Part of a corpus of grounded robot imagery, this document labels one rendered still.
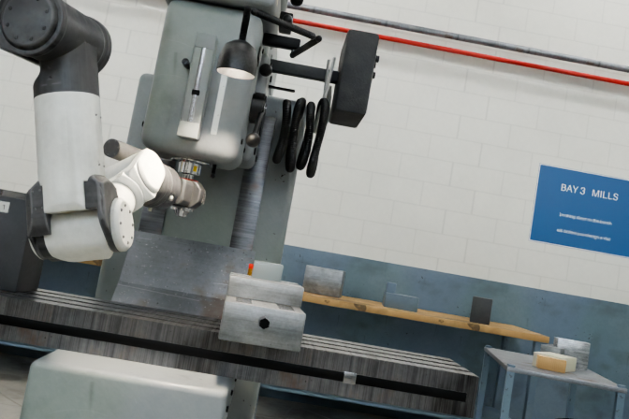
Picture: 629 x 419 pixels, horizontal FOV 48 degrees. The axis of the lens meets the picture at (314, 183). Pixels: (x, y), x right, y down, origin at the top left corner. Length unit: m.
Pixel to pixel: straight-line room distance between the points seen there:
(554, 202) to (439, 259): 1.08
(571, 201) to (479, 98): 1.14
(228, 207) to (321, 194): 3.88
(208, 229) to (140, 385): 0.68
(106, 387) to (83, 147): 0.46
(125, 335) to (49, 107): 0.54
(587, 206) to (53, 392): 5.38
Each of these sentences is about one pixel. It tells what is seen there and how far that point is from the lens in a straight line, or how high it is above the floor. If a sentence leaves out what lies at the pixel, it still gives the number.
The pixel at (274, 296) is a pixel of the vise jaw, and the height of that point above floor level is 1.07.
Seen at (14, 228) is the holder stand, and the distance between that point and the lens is 1.55.
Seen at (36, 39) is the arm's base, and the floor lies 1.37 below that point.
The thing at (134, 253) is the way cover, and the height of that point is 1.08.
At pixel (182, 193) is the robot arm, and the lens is 1.41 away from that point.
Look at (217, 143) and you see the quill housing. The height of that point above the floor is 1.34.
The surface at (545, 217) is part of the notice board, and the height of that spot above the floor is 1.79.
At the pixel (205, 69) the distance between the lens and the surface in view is 1.42.
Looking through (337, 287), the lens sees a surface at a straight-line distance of 5.17.
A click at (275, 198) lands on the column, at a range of 1.87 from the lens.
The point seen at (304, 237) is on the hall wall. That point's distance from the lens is 5.70.
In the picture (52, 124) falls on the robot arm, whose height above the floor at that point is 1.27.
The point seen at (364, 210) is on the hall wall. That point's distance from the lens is 5.75.
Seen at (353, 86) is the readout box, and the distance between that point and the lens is 1.75.
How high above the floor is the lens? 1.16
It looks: 6 degrees up
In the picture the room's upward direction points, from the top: 10 degrees clockwise
